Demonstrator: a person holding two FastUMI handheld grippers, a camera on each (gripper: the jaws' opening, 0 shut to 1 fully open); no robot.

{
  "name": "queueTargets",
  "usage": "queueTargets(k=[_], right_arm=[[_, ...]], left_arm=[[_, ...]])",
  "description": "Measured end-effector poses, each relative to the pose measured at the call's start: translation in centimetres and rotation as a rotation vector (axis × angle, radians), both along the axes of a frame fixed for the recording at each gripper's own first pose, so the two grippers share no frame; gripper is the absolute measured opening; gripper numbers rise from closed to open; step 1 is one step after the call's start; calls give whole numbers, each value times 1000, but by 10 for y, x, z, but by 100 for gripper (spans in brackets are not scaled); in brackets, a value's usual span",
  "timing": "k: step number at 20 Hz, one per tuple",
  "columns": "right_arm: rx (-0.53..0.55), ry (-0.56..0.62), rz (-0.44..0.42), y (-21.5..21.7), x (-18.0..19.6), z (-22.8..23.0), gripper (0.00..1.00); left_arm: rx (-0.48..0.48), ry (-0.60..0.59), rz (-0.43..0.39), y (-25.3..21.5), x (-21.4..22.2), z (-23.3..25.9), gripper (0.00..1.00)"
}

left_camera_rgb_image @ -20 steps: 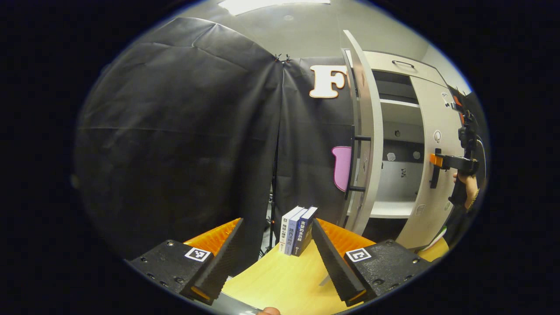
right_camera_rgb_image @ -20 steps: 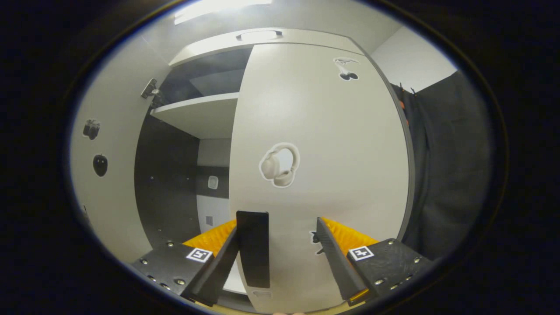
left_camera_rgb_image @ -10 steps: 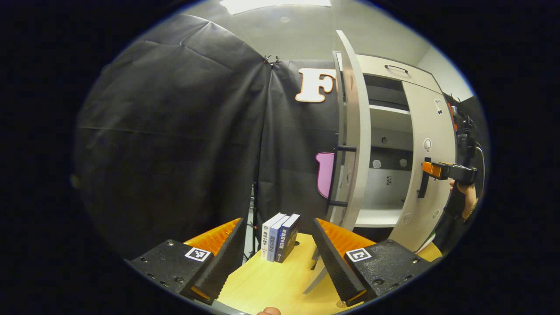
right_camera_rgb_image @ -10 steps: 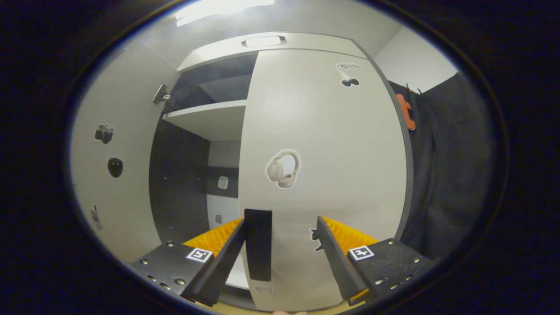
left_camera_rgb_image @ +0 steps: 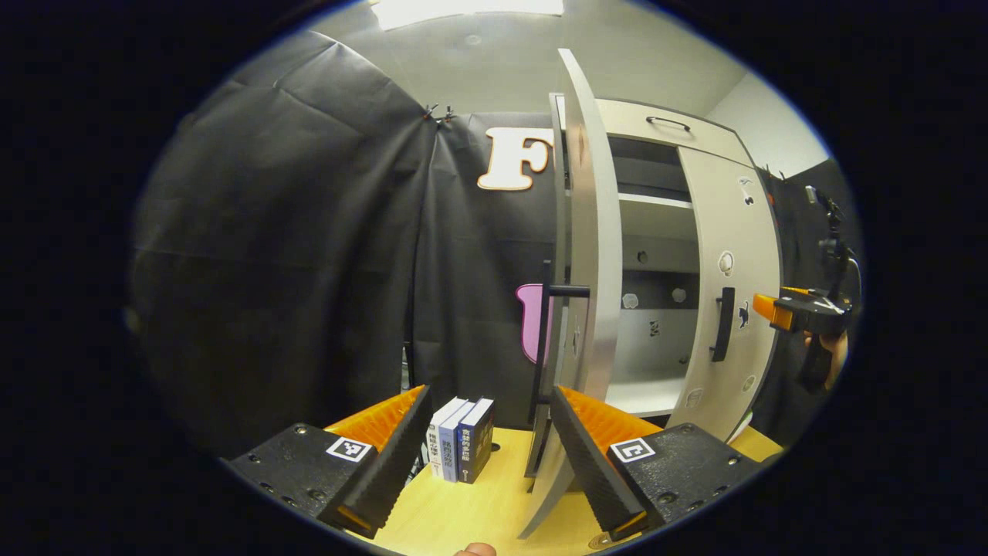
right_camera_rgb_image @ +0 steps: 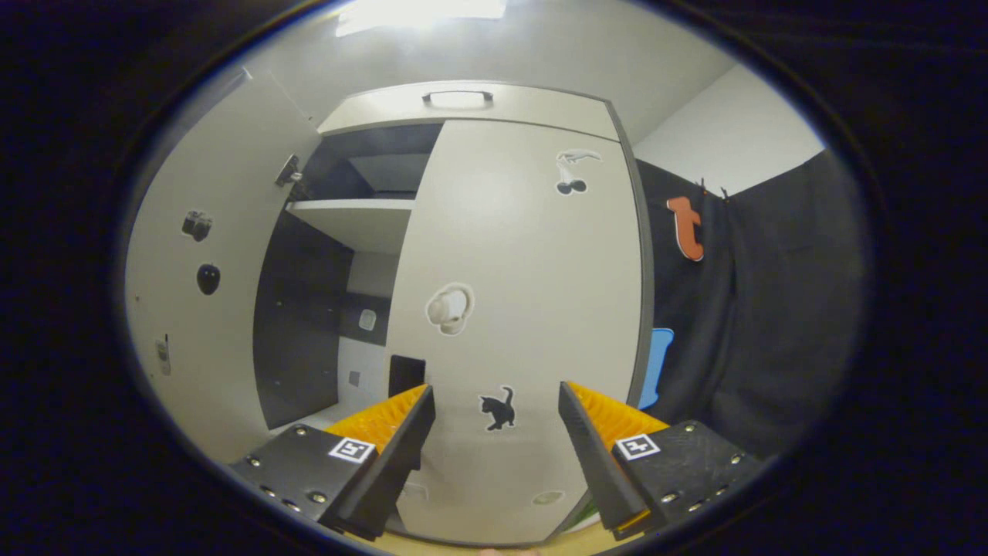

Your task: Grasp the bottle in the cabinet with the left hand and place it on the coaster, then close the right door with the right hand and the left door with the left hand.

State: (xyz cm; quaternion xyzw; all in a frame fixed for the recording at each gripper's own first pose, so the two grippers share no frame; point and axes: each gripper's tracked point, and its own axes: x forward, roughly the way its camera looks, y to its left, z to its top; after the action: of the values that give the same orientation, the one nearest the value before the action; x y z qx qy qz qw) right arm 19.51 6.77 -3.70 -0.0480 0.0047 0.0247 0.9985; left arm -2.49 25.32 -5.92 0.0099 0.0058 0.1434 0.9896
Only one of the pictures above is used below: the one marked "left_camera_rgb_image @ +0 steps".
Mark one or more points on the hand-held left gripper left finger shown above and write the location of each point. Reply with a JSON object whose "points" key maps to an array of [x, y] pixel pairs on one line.
{"points": [[386, 479]]}

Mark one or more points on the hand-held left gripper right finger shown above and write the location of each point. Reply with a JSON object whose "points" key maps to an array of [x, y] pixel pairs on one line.
{"points": [[590, 471]]}

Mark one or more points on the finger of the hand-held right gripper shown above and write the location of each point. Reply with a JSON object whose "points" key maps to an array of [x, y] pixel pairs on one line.
{"points": [[772, 310]]}

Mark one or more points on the round brown coaster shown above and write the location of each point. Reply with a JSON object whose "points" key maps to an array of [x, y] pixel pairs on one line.
{"points": [[602, 541]]}

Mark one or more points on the white cat sticker cabinet door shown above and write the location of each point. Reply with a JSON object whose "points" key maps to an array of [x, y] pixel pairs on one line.
{"points": [[733, 224]]}

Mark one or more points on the white grey cabinet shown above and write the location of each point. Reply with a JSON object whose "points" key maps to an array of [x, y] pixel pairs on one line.
{"points": [[656, 224]]}

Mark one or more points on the white camera sticker cabinet door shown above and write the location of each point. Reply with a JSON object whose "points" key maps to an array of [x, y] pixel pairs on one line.
{"points": [[602, 232]]}

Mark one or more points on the white cabinet drawer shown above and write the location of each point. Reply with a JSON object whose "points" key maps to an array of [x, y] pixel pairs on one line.
{"points": [[617, 127]]}

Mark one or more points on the white book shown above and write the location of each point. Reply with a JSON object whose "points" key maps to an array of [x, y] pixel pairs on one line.
{"points": [[438, 440]]}

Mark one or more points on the grey blue book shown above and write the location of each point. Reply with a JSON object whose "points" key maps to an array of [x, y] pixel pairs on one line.
{"points": [[451, 452]]}

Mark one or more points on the dark blue book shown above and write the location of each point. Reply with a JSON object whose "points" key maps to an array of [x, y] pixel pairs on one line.
{"points": [[478, 444]]}

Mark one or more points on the black backdrop cloth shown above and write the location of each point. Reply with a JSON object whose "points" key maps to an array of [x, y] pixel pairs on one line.
{"points": [[309, 270]]}

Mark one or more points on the ceiling light panel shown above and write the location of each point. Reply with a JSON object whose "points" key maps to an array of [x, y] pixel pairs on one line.
{"points": [[463, 11]]}

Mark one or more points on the black camera stand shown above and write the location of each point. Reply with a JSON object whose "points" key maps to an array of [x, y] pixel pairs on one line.
{"points": [[834, 247]]}

